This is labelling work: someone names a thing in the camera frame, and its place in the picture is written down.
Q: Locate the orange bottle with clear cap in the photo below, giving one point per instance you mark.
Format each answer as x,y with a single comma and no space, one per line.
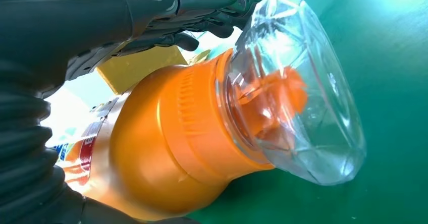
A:
187,132

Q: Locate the yellow taped cardboard box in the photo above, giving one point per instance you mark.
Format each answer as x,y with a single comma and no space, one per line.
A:
140,67

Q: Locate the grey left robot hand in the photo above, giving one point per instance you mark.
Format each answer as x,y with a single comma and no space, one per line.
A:
73,25

